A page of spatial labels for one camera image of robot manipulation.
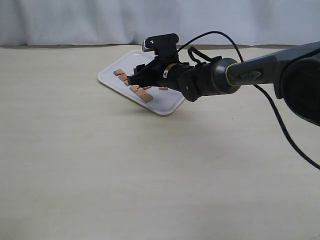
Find white plastic tray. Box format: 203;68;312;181
97;50;185;116

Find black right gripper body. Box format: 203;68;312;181
149;59;192;90

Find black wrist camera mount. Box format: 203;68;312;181
142;33;179;59

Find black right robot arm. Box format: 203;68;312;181
128;42;320;126

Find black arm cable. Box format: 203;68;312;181
176;30;320;171

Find white cloth backdrop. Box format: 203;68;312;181
0;0;320;46

